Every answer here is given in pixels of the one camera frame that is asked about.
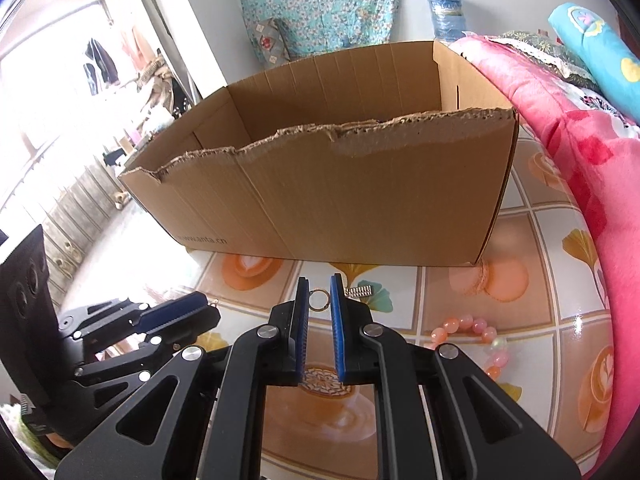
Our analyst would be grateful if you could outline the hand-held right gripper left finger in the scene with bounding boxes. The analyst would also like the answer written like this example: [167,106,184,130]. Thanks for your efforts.
[55,276,313,480]

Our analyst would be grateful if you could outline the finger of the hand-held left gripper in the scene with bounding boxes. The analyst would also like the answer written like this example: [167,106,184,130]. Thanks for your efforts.
[74,335,202,402]
[59,291,222,347]

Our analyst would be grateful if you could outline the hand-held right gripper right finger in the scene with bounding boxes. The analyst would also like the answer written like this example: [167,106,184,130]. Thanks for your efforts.
[329,274,582,480]

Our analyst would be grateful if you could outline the small metal ring earring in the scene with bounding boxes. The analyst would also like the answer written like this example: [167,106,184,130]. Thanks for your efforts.
[307,284,373,311]

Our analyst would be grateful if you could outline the brown cardboard box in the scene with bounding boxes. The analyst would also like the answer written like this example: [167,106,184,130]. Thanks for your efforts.
[117,40,521,267]

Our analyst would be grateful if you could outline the wooden drawer cabinet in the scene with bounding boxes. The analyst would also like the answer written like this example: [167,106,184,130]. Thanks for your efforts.
[40,160,131,291]

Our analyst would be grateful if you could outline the printed tile-pattern tablecloth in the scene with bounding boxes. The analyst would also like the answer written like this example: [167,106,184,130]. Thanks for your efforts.
[55,125,621,480]

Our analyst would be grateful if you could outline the dark hanging garment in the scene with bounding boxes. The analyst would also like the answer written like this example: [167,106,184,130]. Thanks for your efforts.
[82,37,118,96]

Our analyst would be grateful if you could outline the small grey floral pouch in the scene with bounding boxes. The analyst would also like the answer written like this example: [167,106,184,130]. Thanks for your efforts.
[247,17,291,65]

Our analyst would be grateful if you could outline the pink floral blanket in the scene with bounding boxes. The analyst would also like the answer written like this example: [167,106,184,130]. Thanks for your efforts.
[447,32,640,466]

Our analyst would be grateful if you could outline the turquoise floral hanging cloth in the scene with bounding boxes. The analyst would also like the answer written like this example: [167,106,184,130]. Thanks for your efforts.
[235,0,416,58]

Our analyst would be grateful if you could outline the blue plastic water bottles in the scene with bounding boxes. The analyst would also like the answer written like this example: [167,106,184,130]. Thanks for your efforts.
[426,0,466,41]

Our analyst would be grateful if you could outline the grey floral lace-trimmed pillow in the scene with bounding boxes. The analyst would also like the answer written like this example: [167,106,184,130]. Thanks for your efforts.
[487,27,601,91]

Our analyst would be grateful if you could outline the blue printed pillow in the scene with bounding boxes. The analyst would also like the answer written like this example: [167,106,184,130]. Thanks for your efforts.
[547,2,640,126]

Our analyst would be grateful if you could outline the pink bead bracelet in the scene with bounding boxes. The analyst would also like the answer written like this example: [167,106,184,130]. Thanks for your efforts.
[425,314,511,381]

